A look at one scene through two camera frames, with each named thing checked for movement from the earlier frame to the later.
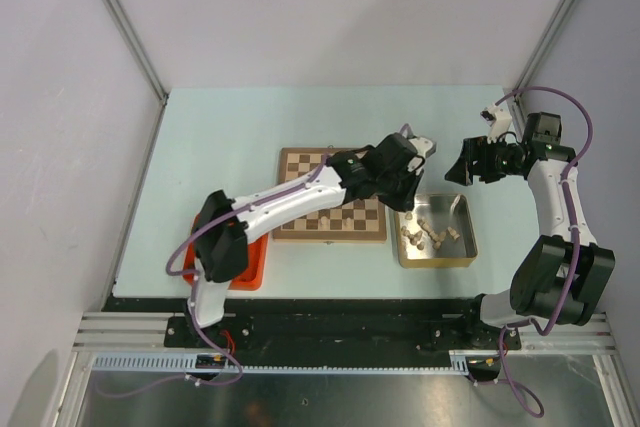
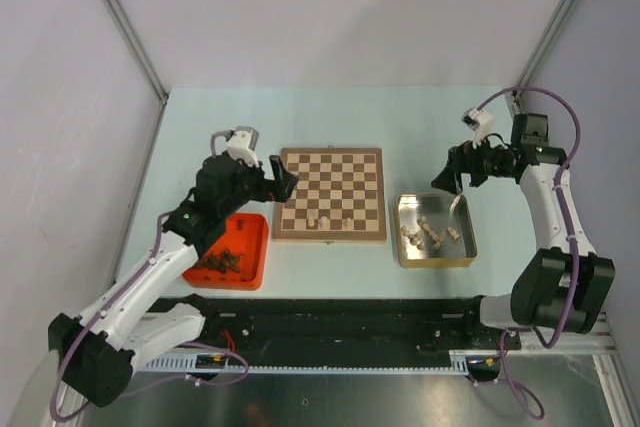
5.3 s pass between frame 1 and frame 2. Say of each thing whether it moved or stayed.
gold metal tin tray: stayed
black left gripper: moved
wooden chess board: stayed
